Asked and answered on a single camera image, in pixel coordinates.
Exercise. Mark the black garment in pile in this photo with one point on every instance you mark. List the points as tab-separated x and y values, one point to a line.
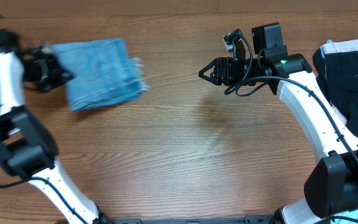
338	80

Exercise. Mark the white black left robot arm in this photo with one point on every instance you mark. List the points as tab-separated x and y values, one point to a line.
27	148

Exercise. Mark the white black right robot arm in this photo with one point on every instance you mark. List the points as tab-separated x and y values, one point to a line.
331	190

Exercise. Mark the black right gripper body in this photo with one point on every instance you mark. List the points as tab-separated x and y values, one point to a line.
217	71

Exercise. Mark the light blue denim jeans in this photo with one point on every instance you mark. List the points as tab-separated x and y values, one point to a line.
104	73

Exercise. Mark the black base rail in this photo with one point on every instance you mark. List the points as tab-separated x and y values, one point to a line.
248	219

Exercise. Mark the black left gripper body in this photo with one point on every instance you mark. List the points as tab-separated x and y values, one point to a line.
50	73

